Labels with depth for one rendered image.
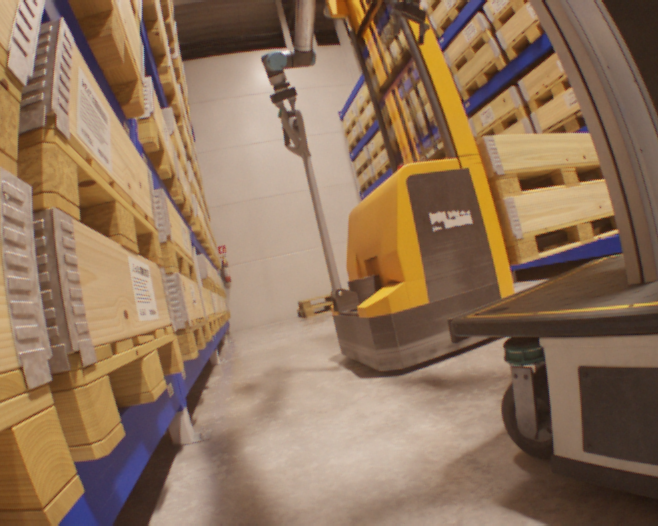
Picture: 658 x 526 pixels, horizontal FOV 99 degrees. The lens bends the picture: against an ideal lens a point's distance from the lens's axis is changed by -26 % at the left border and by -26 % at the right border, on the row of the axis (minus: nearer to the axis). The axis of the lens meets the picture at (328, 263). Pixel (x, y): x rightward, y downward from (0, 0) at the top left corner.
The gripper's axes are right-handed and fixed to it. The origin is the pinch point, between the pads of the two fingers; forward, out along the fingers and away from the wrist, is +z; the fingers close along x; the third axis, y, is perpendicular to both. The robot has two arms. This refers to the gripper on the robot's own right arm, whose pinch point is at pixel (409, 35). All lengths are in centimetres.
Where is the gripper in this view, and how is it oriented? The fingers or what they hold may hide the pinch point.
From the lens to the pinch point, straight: 163.3
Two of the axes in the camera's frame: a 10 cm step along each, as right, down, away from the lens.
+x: 8.5, -0.5, 5.3
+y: 5.2, 2.4, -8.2
